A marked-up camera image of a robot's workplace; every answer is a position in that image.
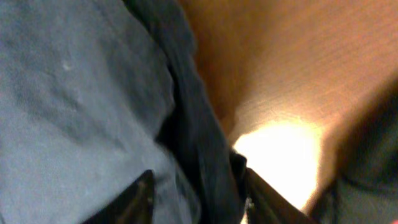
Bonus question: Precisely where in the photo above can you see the dark navy shorts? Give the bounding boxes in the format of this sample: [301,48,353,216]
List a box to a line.
[1,0,246,223]

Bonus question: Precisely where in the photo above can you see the black garment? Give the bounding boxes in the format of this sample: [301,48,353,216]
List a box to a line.
[310,84,397,224]

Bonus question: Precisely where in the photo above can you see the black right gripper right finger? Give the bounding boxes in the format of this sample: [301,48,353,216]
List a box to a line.
[245,168,316,224]

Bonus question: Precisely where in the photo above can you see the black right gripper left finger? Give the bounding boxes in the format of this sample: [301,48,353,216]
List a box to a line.
[83,170,155,224]

